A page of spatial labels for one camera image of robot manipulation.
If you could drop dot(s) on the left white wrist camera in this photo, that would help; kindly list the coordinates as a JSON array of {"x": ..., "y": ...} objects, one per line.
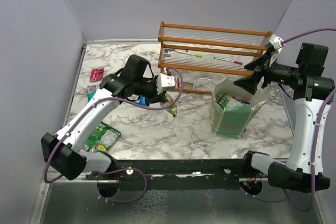
[{"x": 166, "y": 83}]

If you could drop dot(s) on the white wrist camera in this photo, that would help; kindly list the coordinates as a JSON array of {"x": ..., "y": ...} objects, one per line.
[
  {"x": 166, "y": 83},
  {"x": 274, "y": 45}
]

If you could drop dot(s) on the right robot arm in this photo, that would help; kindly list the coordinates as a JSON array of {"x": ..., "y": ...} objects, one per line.
[{"x": 303, "y": 170}]

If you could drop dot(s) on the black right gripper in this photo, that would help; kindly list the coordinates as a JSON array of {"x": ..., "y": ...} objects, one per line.
[{"x": 250, "y": 83}]

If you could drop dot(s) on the green capped marker pen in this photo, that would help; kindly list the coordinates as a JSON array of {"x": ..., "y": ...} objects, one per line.
[{"x": 188, "y": 53}]

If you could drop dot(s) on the green beige paper bag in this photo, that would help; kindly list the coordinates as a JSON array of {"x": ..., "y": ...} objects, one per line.
[{"x": 232, "y": 121}]

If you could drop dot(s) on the Fox's spring tea candy bag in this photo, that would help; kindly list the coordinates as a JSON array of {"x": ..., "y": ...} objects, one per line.
[{"x": 171, "y": 109}]

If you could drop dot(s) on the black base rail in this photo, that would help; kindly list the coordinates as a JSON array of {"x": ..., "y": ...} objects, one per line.
[{"x": 178, "y": 174}]

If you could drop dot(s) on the purple capped marker pen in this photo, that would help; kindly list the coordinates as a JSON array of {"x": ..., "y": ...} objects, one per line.
[{"x": 227, "y": 60}]

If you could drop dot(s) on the green Fox's candy bag back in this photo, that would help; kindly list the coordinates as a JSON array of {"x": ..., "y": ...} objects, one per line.
[{"x": 228, "y": 101}]

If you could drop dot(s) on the green candy bag near left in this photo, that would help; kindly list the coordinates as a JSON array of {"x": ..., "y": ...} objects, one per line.
[{"x": 101, "y": 138}]

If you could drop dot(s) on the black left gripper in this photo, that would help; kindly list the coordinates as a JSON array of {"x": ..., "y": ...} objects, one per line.
[{"x": 161, "y": 98}]

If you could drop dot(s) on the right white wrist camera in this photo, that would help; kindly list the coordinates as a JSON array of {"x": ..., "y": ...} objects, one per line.
[{"x": 274, "y": 45}]

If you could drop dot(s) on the teal snack bag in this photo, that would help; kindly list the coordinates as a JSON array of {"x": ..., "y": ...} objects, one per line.
[{"x": 91, "y": 91}]

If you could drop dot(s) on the blue snack wrapper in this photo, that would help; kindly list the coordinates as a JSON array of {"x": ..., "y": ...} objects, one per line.
[{"x": 142, "y": 101}]

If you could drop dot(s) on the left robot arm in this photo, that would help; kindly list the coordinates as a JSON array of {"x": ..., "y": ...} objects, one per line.
[{"x": 63, "y": 151}]

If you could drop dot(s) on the wooden shelf rack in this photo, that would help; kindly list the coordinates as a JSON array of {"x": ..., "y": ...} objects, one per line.
[{"x": 232, "y": 44}]

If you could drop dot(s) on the red white staples box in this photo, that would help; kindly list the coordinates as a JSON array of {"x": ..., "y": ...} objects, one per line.
[{"x": 189, "y": 86}]

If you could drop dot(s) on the red small snack packet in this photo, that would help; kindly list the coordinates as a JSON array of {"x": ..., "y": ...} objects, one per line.
[{"x": 96, "y": 75}]

